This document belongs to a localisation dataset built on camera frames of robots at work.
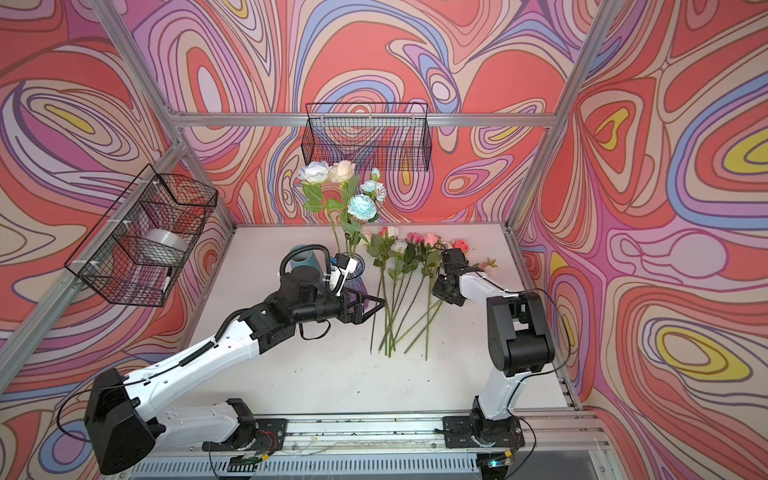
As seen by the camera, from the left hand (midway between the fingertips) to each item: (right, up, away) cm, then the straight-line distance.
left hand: (378, 300), depth 69 cm
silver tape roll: (-53, +15, +5) cm, 55 cm away
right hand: (+21, -4, +29) cm, 36 cm away
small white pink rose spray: (+2, +13, +39) cm, 41 cm away
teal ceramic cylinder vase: (-22, +10, +18) cm, 30 cm away
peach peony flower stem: (+37, +7, +35) cm, 52 cm away
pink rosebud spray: (+12, +5, +36) cm, 38 cm away
